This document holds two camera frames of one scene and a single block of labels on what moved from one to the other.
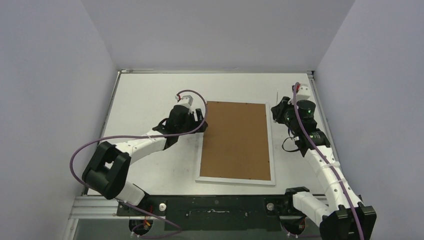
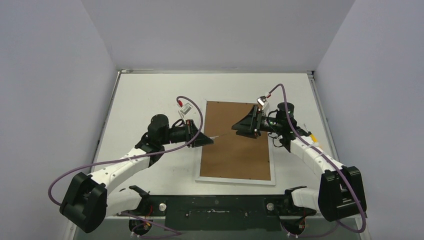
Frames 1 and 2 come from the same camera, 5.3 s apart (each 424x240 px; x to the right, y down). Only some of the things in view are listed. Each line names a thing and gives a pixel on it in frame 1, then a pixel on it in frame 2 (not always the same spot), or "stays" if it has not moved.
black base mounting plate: (211, 213) stays
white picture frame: (236, 146) stays
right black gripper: (281, 110) → (257, 120)
